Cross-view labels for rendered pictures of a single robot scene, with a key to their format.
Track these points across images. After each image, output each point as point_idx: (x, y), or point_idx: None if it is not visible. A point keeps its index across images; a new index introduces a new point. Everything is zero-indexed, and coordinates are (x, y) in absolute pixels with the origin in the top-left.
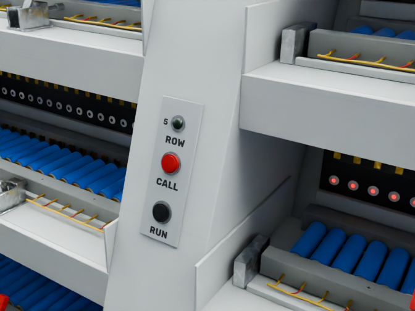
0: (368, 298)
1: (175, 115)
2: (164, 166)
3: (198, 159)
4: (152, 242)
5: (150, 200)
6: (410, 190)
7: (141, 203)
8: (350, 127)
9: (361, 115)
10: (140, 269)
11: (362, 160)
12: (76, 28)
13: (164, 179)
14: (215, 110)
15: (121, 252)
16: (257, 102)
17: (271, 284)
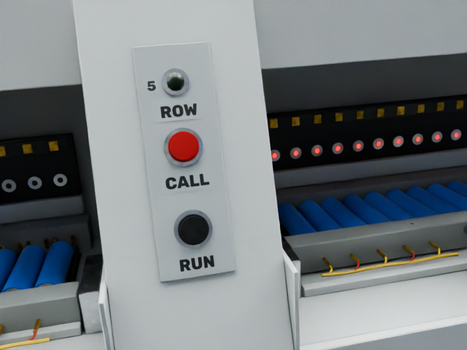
0: (421, 232)
1: (167, 71)
2: (178, 153)
3: (226, 125)
4: (189, 285)
5: (164, 220)
6: (350, 135)
7: (146, 233)
8: (399, 21)
9: (409, 3)
10: (181, 342)
11: (301, 119)
12: None
13: (180, 176)
14: (229, 45)
15: (133, 334)
16: (279, 23)
17: (315, 278)
